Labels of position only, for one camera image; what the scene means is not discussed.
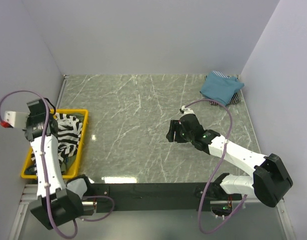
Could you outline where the black white striped garment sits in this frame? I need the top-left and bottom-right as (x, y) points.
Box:
(30, 112), (85, 173)

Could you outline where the yellow plastic bin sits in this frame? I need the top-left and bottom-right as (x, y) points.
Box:
(20, 108), (90, 180)

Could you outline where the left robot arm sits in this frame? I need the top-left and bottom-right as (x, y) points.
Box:
(24, 98), (94, 230)

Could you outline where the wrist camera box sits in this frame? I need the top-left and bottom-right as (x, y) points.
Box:
(179, 105), (195, 116)
(0, 111), (29, 130)

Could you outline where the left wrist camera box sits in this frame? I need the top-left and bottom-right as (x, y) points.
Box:
(0, 111), (29, 130)

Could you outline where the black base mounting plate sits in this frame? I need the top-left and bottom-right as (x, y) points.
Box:
(80, 183), (244, 217)

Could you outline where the teal ribbed tank top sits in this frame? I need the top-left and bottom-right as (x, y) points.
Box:
(200, 71), (245, 98)

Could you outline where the blue white striped folded garment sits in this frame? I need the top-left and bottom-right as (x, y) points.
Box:
(212, 70), (230, 79)

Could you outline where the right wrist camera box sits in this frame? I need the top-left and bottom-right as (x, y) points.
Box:
(179, 105), (195, 116)

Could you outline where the dark striped folded garment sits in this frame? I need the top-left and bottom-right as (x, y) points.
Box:
(207, 91), (241, 106)

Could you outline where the olive green garment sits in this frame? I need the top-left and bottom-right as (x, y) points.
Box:
(25, 112), (87, 176)

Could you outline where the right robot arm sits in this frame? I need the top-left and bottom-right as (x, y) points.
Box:
(166, 113), (293, 208)

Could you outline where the aluminium rail frame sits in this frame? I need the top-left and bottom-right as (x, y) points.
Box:
(20, 182), (285, 208)

